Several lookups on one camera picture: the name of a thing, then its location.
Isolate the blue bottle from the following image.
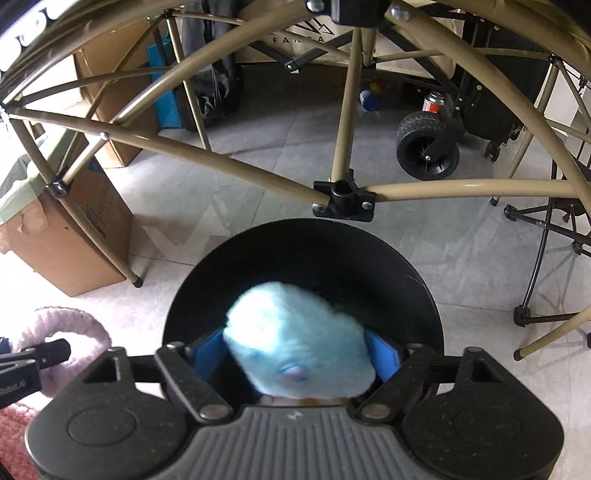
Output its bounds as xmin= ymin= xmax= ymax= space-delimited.
xmin=358 ymin=83 xmax=382 ymax=114

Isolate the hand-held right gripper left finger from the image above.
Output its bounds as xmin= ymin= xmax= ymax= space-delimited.
xmin=83 ymin=330 xmax=234 ymax=422

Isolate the black round bin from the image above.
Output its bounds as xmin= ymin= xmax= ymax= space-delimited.
xmin=161 ymin=218 xmax=445 ymax=407

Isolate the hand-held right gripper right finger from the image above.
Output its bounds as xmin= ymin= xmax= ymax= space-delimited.
xmin=358 ymin=329 xmax=506 ymax=422

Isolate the plain cardboard box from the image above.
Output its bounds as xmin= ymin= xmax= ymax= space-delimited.
xmin=74 ymin=28 xmax=162 ymax=169

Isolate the dark grey bag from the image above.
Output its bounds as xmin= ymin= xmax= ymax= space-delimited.
xmin=182 ymin=14 xmax=241 ymax=125

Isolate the khaki folding table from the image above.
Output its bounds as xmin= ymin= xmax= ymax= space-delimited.
xmin=0 ymin=0 xmax=591 ymax=363

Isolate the cardboard box with liner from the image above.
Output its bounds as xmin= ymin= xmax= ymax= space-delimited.
xmin=0 ymin=152 xmax=134 ymax=298

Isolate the pale green plastic liner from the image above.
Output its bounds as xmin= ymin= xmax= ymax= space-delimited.
xmin=0 ymin=129 xmax=88 ymax=222

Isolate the light blue plush toy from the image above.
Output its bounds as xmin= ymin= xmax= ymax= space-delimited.
xmin=224 ymin=281 xmax=377 ymax=400

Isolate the black suitcase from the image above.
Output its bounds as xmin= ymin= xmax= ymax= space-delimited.
xmin=455 ymin=21 xmax=555 ymax=162

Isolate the blue paper bag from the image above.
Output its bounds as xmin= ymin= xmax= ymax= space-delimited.
xmin=148 ymin=28 xmax=185 ymax=130

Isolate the black folding chair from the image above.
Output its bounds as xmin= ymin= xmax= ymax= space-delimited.
xmin=489 ymin=55 xmax=591 ymax=328

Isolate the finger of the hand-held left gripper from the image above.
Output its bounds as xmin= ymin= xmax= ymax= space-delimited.
xmin=0 ymin=339 xmax=72 ymax=370

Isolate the pink fuzzy slipper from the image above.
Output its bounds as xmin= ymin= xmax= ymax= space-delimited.
xmin=9 ymin=307 xmax=114 ymax=407

